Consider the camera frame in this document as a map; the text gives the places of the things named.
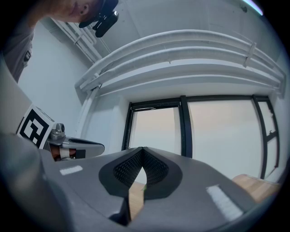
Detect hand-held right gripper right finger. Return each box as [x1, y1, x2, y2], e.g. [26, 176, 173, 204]
[131, 147, 256, 232]

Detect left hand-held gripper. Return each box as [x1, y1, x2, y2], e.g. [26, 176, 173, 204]
[15, 104, 106, 160]

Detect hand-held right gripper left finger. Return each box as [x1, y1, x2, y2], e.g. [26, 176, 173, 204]
[47, 147, 144, 232]

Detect person's left hand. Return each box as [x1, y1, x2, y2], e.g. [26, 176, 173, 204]
[50, 145, 77, 162]

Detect black framed window with crossbar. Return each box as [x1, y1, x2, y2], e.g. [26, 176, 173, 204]
[251, 95, 280, 180]

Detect thin white ceiling pipes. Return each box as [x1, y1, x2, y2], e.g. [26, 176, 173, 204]
[51, 18, 103, 63]

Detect person's grey shirt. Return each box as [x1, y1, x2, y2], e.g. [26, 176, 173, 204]
[0, 20, 34, 83]

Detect white insulated pipes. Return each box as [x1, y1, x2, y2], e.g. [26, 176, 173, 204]
[74, 29, 286, 141]

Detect person's head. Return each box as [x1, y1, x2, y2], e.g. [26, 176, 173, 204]
[28, 0, 102, 24]

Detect black head camera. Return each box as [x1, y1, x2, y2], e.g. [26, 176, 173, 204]
[78, 0, 120, 38]

